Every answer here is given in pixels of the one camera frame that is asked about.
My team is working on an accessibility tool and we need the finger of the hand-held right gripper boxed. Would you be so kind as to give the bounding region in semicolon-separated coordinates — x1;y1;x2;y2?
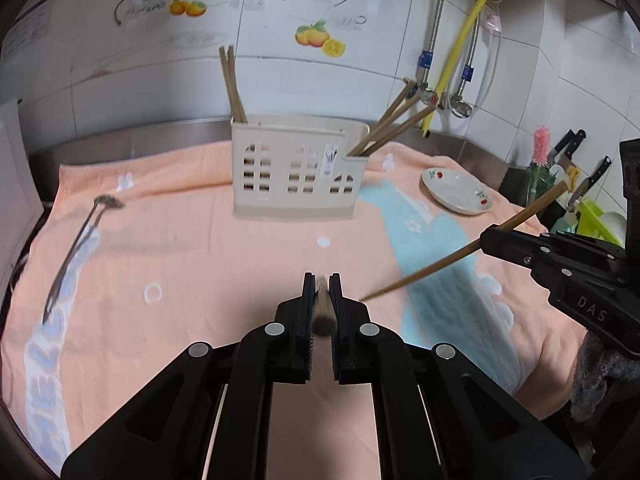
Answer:
491;225;627;266
479;229;574;287

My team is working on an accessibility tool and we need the white floral plate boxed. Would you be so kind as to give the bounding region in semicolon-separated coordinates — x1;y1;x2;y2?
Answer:
421;167;495;216

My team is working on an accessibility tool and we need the metal water valve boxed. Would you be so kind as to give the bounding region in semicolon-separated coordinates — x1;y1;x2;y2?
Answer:
404;77;443;108
445;95;473;118

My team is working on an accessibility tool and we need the yellow corrugated gas hose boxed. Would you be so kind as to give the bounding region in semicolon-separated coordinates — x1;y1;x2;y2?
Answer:
424;0;501;138

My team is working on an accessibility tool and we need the white bowl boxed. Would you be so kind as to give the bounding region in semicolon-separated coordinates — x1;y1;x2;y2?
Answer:
600;211;628;246

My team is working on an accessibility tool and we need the braided metal water hose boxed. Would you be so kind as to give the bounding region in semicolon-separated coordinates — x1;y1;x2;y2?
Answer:
419;0;448;91
457;10;488;106

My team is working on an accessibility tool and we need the brown wooden chopstick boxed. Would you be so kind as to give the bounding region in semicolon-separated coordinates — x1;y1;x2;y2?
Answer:
310;280;337;337
361;180;568;302
347;79;418;156
355;96;422;157
227;45;248;123
362;105;438;156
218;46;243;124

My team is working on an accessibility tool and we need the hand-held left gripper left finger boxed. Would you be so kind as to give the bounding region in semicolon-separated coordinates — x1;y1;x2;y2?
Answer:
59;271;316;480

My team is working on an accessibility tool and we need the beige plastic utensil holder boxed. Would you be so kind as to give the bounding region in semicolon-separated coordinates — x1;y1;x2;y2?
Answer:
230;115;371;222

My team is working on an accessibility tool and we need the thin white hose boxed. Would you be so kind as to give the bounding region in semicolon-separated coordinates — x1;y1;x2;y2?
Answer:
475;0;503;111

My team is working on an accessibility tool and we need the white wall notice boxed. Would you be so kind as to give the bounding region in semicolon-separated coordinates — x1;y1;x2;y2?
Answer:
0;0;56;61

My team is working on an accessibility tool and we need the pink bottle brush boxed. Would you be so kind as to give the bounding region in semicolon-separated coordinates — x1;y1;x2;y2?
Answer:
530;127;552;168

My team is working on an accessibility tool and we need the green plastic dish rack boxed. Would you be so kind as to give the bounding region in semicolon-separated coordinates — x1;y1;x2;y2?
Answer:
575;200;628;248

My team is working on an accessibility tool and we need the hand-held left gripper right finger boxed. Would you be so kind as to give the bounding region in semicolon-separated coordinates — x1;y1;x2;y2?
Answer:
329;272;585;480

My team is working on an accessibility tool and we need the white microwave oven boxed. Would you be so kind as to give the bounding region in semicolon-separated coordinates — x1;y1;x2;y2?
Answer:
0;99;43;281

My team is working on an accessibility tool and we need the green glass jar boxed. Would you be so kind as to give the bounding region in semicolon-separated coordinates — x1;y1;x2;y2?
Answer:
525;164;556;208

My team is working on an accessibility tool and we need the metal slotted spoon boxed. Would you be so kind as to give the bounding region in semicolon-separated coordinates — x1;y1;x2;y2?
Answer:
42;195;125;323

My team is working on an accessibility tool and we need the peach printed towel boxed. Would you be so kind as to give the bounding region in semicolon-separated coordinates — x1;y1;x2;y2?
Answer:
0;139;588;480

